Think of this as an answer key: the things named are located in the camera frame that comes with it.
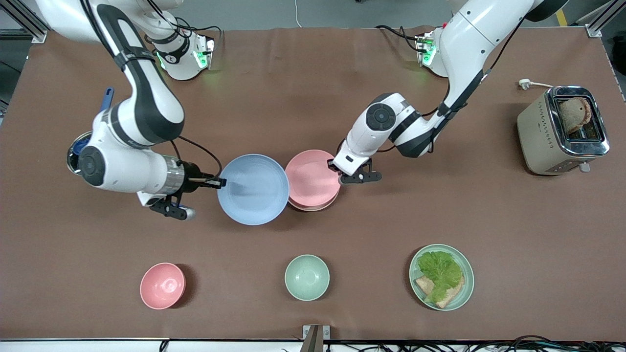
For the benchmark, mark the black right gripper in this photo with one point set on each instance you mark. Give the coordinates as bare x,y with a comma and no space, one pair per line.
192,176

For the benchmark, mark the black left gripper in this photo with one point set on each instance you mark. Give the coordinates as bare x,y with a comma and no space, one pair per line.
332,166

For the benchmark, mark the pink plate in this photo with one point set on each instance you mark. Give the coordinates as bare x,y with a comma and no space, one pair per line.
313,178

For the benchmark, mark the blue plate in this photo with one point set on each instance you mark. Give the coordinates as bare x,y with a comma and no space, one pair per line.
254,190

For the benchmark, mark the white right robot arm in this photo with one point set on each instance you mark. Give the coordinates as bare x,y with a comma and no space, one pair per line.
146,98

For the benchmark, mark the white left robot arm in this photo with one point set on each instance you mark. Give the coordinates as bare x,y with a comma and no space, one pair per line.
469,39

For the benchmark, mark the beige plate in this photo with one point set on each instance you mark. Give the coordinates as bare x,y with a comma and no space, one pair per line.
313,208

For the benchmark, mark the small green bowl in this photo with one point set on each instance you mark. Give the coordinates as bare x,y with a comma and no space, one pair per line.
307,277

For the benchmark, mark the small pink bowl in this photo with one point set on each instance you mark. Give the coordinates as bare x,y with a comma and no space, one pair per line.
163,286

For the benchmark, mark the green lettuce leaf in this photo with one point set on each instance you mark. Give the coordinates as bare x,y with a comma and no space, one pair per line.
440,271

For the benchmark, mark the toast slice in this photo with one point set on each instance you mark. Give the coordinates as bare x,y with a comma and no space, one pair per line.
452,296

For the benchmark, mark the green plate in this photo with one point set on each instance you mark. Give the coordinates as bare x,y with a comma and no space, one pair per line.
467,293

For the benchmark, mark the beige and chrome toaster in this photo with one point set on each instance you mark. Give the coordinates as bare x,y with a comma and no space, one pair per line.
538,132

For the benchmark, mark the brown bread slice in toaster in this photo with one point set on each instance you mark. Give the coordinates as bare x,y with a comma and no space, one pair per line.
572,115

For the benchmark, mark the grey metal camera mount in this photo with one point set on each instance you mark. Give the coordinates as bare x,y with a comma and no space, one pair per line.
313,340

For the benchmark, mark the white table edge rail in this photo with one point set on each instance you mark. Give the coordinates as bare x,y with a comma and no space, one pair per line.
98,346

